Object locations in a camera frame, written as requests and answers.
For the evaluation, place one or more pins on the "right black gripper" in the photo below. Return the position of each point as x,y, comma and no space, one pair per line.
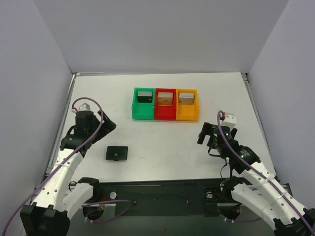
208,134

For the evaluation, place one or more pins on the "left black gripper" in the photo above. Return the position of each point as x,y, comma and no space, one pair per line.
104,125

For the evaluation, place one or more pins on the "black leather card holder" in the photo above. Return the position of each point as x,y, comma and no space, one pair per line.
116,153

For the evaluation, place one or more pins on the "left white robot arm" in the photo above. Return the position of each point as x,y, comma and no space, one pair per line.
50,212

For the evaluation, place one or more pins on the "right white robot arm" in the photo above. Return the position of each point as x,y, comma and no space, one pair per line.
256,187

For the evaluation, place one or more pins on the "black card stack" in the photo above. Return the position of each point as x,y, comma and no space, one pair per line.
144,97

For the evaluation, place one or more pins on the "brown card stack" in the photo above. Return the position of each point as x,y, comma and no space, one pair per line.
165,98

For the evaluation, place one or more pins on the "orange plastic bin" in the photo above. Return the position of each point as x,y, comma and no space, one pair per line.
187,111

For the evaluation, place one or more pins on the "green plastic bin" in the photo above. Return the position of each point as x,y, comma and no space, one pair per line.
142,111

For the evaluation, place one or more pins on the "red plastic bin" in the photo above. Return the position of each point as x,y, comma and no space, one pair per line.
165,107

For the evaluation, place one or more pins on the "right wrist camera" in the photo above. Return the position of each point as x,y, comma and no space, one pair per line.
229,121

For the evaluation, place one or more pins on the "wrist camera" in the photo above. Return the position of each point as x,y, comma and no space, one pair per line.
229,121
84,107

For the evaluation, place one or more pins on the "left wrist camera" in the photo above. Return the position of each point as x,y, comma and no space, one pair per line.
84,107

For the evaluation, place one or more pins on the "aluminium frame rail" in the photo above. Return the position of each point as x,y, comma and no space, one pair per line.
58,138

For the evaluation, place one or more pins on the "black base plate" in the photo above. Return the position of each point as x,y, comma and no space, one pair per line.
160,198

